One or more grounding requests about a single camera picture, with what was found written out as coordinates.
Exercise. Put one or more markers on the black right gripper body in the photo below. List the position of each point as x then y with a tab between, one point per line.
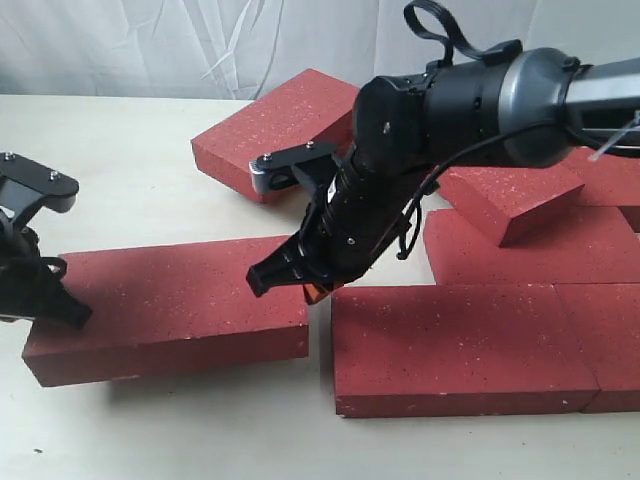
346	227

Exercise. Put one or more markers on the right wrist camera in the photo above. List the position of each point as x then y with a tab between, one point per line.
311	165

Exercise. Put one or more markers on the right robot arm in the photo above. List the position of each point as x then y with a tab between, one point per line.
509	109

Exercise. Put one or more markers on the red brick front right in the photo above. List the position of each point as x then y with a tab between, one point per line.
605	319

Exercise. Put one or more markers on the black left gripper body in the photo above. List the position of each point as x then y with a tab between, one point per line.
32	285

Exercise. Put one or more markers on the red brick tilted back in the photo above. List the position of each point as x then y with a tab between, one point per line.
311	106

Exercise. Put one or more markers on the red brick far right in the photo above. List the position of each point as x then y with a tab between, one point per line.
608	182

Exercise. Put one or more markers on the red brick moved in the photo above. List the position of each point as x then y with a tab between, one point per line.
172	309

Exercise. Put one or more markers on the red brick second row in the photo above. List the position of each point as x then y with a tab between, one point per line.
587	245

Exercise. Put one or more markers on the white backdrop curtain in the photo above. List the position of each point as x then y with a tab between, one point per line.
239	50

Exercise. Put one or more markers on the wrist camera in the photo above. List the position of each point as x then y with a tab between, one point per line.
26	183
311	165

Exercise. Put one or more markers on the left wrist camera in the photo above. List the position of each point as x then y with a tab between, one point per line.
26	183

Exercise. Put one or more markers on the red brick front row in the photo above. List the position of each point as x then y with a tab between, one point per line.
428	351

